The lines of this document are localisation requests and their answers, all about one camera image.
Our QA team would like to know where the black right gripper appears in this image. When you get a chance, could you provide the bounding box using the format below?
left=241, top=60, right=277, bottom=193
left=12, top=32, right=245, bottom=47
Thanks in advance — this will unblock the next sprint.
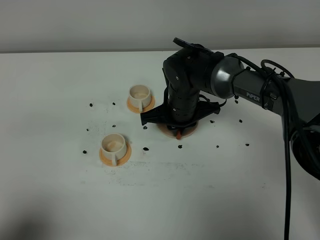
left=140, top=86, right=222, bottom=131

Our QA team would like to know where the brown clay teapot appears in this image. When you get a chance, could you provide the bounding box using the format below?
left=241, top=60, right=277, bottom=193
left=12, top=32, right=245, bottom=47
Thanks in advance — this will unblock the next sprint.
left=175, top=130, right=182, bottom=140

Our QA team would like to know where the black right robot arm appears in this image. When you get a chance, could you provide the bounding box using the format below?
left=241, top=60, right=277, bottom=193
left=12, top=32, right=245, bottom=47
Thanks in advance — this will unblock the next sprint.
left=140, top=48, right=320, bottom=178

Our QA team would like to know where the beige round teapot coaster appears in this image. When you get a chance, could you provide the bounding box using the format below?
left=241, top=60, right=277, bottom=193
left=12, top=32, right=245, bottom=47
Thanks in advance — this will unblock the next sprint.
left=156, top=122, right=198, bottom=139

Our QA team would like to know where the white far teacup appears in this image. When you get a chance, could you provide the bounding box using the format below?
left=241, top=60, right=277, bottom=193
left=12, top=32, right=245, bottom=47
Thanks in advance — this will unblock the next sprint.
left=128, top=84, right=152, bottom=113

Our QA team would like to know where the white teacup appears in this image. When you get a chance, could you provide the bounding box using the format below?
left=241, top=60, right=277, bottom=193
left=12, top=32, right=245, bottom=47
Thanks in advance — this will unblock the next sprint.
left=99, top=133, right=127, bottom=167
left=128, top=84, right=152, bottom=113

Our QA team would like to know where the orange far saucer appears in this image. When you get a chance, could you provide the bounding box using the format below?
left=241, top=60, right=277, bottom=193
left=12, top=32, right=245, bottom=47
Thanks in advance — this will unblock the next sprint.
left=126, top=95, right=156, bottom=114

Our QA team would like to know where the orange saucer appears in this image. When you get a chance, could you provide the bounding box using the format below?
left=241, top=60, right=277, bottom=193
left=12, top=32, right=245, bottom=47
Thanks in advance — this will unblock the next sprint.
left=99, top=143, right=132, bottom=167
left=126, top=95, right=156, bottom=114

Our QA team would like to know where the white near teacup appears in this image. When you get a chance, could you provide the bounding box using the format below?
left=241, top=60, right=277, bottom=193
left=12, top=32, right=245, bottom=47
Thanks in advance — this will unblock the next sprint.
left=99, top=133, right=127, bottom=167

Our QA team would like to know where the orange near saucer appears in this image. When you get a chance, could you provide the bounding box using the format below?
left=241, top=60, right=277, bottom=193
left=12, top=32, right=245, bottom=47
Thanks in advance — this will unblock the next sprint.
left=99, top=143, right=132, bottom=167

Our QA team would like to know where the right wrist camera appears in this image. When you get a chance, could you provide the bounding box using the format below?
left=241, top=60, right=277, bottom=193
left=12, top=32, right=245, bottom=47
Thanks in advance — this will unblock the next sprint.
left=173, top=37, right=214, bottom=56

